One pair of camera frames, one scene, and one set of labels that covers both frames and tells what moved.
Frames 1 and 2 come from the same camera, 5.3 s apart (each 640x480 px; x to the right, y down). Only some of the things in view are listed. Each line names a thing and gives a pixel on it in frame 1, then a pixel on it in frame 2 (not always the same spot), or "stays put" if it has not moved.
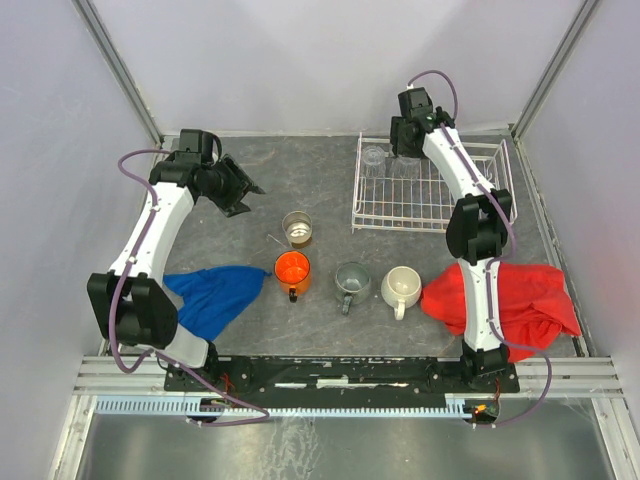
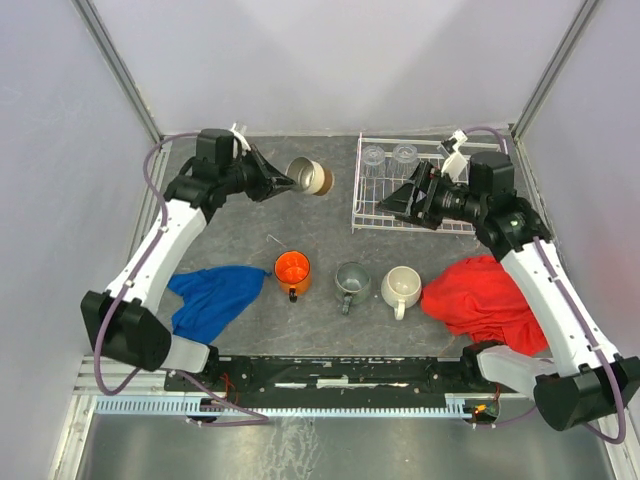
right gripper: x=400 y=138 → x=426 y=194
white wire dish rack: x=411 y=193 stays put
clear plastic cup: x=403 y=168 stays put
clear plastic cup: x=374 y=161 stays put
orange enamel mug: x=292 y=271 stays put
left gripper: x=233 y=185 → x=255 y=175
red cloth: x=534 y=300 stays put
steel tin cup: x=297 y=226 → x=310 y=176
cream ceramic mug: x=400 y=289 stays put
